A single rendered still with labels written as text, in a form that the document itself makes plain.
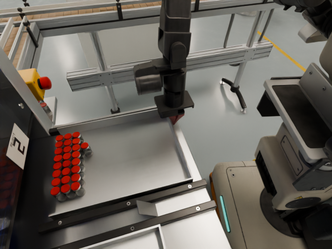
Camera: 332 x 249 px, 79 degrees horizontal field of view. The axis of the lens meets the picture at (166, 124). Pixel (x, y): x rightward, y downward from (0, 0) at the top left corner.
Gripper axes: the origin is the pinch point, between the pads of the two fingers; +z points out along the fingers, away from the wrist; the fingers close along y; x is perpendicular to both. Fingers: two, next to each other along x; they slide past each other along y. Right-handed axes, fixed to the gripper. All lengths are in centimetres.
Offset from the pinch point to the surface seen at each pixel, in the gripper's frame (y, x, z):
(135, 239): 17.7, 28.8, 2.0
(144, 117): 8.4, -5.5, 1.3
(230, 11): -64, -82, 5
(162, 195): 9.3, 21.6, 0.2
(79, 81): 41, -84, 39
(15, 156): 37.5, 10.0, -12.5
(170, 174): 5.7, 16.0, 2.0
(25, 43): 50, -59, -3
